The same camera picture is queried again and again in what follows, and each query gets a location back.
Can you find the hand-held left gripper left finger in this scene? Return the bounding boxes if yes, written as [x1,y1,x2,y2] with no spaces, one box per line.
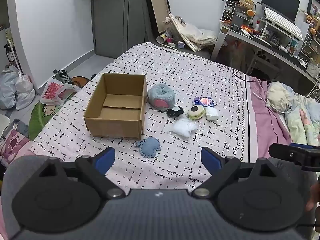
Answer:
[37,147,126,200]

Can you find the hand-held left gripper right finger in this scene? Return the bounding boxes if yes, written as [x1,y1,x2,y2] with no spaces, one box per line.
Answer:
[192,147,280,198]

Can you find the brown cardboard box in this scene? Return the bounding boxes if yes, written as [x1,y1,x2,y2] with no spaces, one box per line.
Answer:
[84,73,147,140]

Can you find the clear bag of white stuffing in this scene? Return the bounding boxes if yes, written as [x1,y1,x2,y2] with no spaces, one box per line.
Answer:
[169,118,199,138]

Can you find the white tissue pack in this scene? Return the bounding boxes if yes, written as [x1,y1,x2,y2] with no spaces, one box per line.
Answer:
[205,106,219,122]

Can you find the blue heart-shaped cushion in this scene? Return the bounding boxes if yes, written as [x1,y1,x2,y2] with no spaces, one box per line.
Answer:
[136,137,162,158]

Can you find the burger plush toy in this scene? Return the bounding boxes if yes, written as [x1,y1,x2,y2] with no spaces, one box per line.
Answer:
[187,105,206,120]

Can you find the blue packet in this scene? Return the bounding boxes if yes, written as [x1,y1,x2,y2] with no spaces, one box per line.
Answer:
[192,96,215,107]

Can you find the black hair scrunchie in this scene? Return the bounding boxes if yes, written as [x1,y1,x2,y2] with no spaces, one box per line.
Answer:
[166,106,185,118]

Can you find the blue-grey plush toy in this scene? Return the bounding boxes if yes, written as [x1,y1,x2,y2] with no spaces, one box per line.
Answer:
[147,83,175,111]

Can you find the person's right hand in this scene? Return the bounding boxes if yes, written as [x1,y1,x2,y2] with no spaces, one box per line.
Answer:
[306,180,320,212]

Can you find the pastel printed quilt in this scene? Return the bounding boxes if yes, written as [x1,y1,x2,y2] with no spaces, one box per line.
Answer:
[266,81,320,146]

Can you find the pink bed sheet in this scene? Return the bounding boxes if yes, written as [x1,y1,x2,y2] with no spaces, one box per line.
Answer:
[246,76,293,167]

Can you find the green leaf cartoon rug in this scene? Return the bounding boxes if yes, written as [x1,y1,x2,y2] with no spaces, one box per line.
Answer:
[28,100,64,140]

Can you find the brown round mat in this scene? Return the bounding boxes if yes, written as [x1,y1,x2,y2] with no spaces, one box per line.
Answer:
[69,76,91,88]

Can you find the red print plastic bag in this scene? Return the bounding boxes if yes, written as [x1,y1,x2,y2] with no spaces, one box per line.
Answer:
[40,78,81,106]

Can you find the blue-grey cloth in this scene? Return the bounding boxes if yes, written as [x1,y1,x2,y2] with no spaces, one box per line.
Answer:
[10,119,29,136]

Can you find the pink cushion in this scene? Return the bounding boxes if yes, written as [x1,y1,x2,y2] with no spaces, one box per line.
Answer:
[0,129,34,167]

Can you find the black and white sneakers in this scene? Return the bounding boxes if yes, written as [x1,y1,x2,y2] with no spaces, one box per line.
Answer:
[52,69,70,83]

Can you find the white desk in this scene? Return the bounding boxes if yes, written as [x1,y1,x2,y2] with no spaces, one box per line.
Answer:
[211,17,320,86]

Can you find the white plastic bag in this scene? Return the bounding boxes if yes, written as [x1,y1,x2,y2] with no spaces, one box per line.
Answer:
[15,74,36,110]

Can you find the grey-white plastic bag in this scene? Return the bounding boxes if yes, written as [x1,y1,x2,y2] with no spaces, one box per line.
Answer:
[0,65,21,109]

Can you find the white keyboard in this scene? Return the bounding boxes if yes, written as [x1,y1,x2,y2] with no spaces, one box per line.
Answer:
[264,7,304,41]

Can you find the beige tote bag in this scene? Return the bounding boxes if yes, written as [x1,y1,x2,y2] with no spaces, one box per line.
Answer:
[169,12,217,52]

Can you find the white monitor stand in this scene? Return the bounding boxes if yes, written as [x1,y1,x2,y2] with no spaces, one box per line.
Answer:
[257,17,304,48]

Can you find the paper cup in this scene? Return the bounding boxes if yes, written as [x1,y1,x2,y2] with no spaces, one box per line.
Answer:
[157,31,173,44]

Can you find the grey wardrobe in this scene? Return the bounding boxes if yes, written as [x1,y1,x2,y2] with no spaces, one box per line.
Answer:
[91,0,157,59]

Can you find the black bottle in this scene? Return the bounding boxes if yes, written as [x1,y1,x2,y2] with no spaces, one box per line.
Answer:
[4,44,16,63]

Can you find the black computer monitor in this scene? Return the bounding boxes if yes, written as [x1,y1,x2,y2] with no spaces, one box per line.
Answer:
[261,0,300,22]

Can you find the white drawer organizer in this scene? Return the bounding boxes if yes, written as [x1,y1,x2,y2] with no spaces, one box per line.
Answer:
[220,0,253,28]

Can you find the white cable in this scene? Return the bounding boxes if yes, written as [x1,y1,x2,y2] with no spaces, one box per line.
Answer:
[252,92,288,113]

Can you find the black cable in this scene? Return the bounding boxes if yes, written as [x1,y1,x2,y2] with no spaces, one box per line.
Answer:
[232,69,270,83]

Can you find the black picture frame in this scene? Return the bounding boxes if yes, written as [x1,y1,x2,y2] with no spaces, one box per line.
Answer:
[143,0,171,37]

